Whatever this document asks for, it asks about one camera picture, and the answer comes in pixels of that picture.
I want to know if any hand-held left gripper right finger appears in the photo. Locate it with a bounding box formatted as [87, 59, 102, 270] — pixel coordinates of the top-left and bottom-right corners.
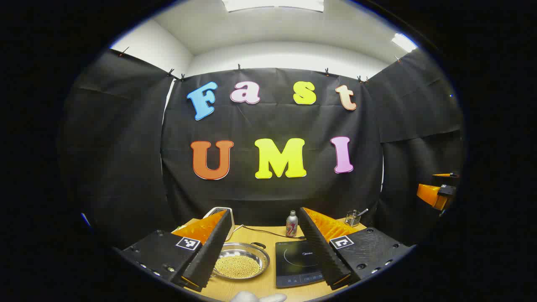
[299, 207, 414, 291]

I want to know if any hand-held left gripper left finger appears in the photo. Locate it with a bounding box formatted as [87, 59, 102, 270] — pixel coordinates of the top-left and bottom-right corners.
[122, 209, 232, 293]

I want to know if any black induction cooktop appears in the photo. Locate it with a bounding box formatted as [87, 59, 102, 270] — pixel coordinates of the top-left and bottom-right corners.
[275, 240, 326, 288]

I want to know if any stainless steel pot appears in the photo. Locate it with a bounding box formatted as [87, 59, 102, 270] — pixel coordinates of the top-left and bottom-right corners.
[212, 242, 270, 281]

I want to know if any pile of soybeans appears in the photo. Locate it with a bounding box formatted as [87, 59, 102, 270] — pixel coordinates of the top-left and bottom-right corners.
[215, 255, 261, 279]

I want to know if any silver printed drink bottle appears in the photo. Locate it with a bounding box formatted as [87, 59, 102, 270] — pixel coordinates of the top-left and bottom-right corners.
[286, 211, 299, 238]

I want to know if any white toaster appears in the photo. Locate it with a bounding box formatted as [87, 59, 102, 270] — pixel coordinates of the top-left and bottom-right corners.
[203, 207, 235, 242]

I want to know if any white rounded object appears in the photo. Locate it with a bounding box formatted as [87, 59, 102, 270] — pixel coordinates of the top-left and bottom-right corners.
[229, 291, 287, 302]

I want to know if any ceiling light panel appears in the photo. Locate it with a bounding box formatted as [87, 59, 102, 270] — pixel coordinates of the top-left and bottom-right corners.
[391, 33, 418, 53]
[222, 0, 325, 13]

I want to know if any black power cable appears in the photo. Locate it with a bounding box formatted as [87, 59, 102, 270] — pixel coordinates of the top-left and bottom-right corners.
[234, 225, 306, 240]

